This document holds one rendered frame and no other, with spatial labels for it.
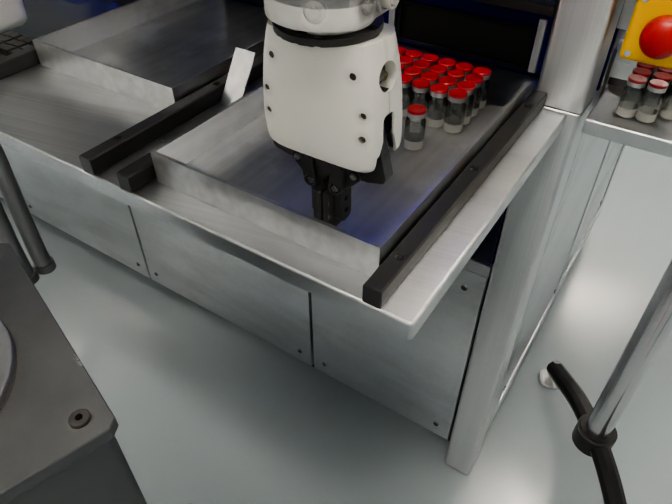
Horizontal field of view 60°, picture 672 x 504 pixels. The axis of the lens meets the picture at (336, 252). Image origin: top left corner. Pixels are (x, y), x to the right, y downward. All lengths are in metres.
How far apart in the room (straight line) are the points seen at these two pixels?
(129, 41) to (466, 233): 0.61
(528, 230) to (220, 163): 0.45
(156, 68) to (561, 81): 0.52
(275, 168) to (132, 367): 1.08
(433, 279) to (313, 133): 0.16
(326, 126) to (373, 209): 0.15
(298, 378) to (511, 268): 0.76
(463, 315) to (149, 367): 0.88
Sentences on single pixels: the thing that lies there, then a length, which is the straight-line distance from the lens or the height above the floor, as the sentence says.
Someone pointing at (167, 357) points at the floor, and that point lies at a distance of 1.61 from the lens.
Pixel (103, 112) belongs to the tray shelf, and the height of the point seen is 0.88.
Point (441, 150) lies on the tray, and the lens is 0.65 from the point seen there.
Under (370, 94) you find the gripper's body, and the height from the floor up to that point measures 1.04.
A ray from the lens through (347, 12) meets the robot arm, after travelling 0.38.
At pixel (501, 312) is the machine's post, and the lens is 0.98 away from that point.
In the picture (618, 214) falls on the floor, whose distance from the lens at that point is 2.20.
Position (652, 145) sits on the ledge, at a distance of 0.77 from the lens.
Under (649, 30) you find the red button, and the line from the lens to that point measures 0.68.
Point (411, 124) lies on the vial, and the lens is 0.63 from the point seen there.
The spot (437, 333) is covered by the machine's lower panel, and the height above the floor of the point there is 0.40.
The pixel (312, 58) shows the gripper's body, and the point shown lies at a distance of 0.40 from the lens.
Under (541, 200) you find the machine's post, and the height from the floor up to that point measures 0.75.
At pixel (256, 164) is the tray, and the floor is 0.88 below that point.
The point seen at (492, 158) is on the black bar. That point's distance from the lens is 0.62.
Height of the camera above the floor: 1.22
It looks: 42 degrees down
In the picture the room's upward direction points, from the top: straight up
